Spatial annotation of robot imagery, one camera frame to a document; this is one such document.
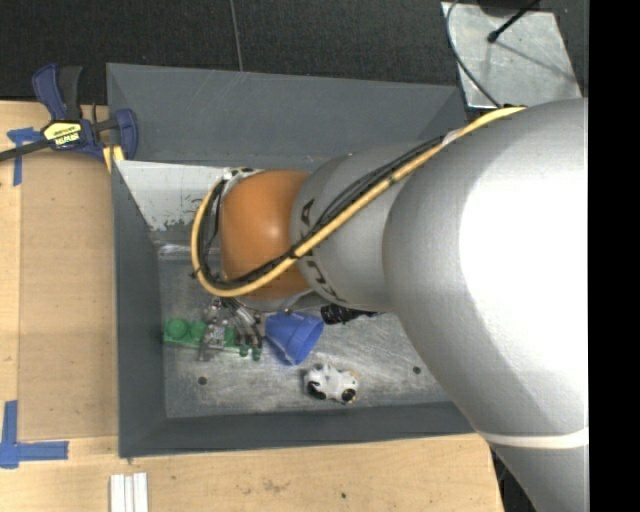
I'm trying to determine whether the green flat toy block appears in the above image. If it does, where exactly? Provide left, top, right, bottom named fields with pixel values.
left=161, top=318, right=237, bottom=352

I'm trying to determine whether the blue cup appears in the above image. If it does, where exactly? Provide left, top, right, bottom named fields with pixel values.
left=263, top=308, right=326, bottom=367

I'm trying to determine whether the white toy car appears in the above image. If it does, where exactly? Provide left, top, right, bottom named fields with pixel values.
left=302, top=363, right=361, bottom=406

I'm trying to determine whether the pale wood board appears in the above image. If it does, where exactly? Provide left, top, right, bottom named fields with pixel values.
left=17, top=102, right=122, bottom=444

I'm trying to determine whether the grey metal bin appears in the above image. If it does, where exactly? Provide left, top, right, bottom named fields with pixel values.
left=105, top=62, right=477, bottom=459

